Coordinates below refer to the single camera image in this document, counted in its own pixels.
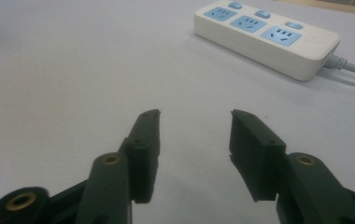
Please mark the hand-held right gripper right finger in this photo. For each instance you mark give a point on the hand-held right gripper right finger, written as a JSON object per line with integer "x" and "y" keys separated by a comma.
{"x": 259, "y": 155}

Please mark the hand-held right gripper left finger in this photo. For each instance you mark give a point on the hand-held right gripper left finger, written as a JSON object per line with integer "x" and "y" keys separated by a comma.
{"x": 141, "y": 155}

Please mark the white power strip blue sockets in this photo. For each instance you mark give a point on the white power strip blue sockets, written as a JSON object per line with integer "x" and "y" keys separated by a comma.
{"x": 259, "y": 34}

